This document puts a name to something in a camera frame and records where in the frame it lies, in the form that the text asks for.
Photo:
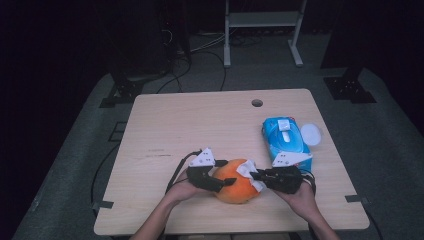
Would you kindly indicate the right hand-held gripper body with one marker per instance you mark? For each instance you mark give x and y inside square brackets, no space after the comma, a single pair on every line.
[286,178]

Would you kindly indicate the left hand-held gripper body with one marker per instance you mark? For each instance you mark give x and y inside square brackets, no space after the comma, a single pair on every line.
[200,173]

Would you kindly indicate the orange plush toy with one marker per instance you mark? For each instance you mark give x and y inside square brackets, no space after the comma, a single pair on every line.
[233,186]

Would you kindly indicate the white wet wipe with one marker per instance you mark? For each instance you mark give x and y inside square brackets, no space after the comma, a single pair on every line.
[248,171]

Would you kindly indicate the blue wet wipe pack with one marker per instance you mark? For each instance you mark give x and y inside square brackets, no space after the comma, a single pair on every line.
[286,148]

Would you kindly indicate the person's left hand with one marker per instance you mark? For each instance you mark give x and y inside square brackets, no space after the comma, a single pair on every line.
[185,191]

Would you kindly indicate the person's right hand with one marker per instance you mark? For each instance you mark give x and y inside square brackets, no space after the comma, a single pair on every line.
[305,200]

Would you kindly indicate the black tape strip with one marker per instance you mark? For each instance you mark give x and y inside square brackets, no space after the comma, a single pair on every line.
[103,204]
[356,199]

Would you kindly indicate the black stand base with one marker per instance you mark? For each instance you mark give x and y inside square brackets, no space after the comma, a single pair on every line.
[125,91]
[350,88]

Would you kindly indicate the dark cabinet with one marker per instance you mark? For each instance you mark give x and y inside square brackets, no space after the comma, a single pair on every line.
[146,36]

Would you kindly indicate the white metal stand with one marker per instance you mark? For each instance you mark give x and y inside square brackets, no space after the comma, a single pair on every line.
[263,18]

